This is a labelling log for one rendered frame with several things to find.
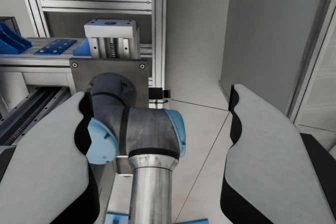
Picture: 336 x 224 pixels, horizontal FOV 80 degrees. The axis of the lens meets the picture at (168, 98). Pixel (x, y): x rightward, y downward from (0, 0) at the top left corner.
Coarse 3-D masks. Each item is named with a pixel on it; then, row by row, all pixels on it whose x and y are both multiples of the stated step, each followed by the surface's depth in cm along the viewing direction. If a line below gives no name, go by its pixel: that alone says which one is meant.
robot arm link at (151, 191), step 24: (144, 120) 45; (168, 120) 46; (144, 144) 42; (168, 144) 43; (144, 168) 41; (168, 168) 43; (144, 192) 39; (168, 192) 40; (144, 216) 37; (168, 216) 38
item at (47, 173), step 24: (72, 96) 10; (48, 120) 9; (72, 120) 9; (24, 144) 8; (48, 144) 8; (72, 144) 7; (24, 168) 7; (48, 168) 7; (72, 168) 6; (0, 192) 6; (24, 192) 6; (48, 192) 6; (72, 192) 6; (96, 192) 7; (0, 216) 5; (24, 216) 5; (48, 216) 5; (72, 216) 6; (96, 216) 7
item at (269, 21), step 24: (240, 0) 118; (264, 0) 90; (288, 0) 73; (312, 0) 61; (240, 24) 120; (264, 24) 91; (288, 24) 73; (312, 24) 62; (240, 48) 122; (264, 48) 92; (288, 48) 74; (240, 72) 124; (264, 72) 93; (288, 72) 75; (264, 96) 94; (288, 96) 76
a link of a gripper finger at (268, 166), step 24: (240, 96) 10; (240, 120) 8; (264, 120) 8; (288, 120) 8; (240, 144) 7; (264, 144) 7; (288, 144) 7; (240, 168) 6; (264, 168) 6; (288, 168) 6; (312, 168) 6; (240, 192) 6; (264, 192) 6; (288, 192) 6; (312, 192) 5; (240, 216) 6; (264, 216) 5; (288, 216) 5; (312, 216) 5
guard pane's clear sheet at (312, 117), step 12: (324, 36) 59; (324, 48) 59; (324, 60) 59; (312, 72) 64; (324, 72) 59; (312, 84) 64; (324, 84) 60; (312, 96) 65; (324, 96) 60; (300, 108) 71; (312, 108) 65; (324, 108) 60; (300, 120) 71; (312, 120) 65; (324, 120) 60; (312, 132) 66; (324, 132) 60; (324, 144) 61
